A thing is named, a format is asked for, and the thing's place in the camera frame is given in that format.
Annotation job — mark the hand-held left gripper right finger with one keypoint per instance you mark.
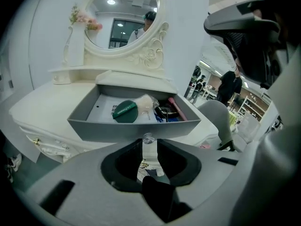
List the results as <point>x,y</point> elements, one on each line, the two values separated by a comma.
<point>209,180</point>

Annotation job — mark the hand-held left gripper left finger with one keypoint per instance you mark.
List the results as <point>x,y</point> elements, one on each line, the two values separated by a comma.
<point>89,187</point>

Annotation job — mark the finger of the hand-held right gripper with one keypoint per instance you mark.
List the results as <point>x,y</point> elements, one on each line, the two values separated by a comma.
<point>235,20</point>
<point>272,168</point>

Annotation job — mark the grey dressing table drawer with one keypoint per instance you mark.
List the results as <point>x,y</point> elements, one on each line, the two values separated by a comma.
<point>117,131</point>

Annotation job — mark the white dressing table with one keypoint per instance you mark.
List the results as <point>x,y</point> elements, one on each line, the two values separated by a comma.
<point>47,102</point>

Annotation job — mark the small cream side drawer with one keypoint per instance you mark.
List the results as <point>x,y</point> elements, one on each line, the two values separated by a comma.
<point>61,75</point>

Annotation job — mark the green stool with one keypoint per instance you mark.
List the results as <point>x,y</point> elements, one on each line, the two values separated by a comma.
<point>232,121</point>

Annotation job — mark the grey upholstered chair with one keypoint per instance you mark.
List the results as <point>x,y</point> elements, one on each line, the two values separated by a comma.
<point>218,119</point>

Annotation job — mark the white shelf unit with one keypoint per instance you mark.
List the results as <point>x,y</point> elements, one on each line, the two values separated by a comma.
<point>252,107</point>

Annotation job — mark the pink lipstick tube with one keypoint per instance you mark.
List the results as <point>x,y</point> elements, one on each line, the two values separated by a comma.
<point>178,109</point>

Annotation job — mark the blue and white packet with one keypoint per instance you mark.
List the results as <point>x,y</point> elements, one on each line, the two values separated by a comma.
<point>161,118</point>

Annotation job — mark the person's white sneaker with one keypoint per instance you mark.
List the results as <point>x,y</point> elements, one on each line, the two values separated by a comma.
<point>14,163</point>

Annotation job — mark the black round compact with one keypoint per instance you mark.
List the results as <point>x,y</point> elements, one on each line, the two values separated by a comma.
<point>168,112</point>

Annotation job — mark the white paper sheet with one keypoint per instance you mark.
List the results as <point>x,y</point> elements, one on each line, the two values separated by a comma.
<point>103,108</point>

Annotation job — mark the green round cushion compact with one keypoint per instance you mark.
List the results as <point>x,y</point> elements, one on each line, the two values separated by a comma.
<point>124,112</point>

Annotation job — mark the pink makeup puff in wrapper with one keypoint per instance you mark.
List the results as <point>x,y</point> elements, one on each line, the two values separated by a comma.
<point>145,103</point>

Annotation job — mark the cream oval framed mirror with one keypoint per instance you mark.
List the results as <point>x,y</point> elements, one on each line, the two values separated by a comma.
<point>122,20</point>

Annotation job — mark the tall white vase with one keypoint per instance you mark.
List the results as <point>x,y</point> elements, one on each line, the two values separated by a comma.
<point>74,46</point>

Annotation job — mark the pink artificial flowers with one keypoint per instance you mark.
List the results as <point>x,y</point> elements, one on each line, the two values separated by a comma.
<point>81,16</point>

